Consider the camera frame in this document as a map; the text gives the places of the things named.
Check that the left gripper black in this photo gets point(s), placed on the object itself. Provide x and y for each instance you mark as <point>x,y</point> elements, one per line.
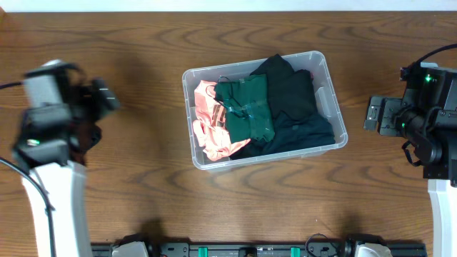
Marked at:
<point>90,135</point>

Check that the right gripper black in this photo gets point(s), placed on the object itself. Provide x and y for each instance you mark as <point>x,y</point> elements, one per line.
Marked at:
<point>379,108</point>

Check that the dark navy garment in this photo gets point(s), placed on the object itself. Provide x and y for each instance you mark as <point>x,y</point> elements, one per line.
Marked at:
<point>290,135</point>

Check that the black sweater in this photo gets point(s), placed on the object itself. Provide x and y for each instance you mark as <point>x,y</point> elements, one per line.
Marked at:
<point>289,92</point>

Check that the clear plastic storage container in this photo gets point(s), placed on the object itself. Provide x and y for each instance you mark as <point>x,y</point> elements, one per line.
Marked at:
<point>327,105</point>

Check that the pink printed shirt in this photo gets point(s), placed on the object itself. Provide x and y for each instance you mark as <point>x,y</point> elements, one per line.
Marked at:
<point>210,124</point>

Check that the dark green shirt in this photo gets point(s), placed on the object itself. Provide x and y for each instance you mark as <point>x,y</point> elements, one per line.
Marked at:
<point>248,115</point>

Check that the black garment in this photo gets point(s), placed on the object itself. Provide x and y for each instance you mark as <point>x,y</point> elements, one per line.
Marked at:
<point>84,137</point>

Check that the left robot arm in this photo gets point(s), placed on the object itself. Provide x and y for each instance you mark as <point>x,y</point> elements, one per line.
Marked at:
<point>57,130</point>

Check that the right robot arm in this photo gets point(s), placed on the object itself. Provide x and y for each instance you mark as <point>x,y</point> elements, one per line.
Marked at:
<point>425,116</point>

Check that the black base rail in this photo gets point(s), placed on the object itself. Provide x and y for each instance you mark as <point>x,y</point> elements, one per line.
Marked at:
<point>317,245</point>

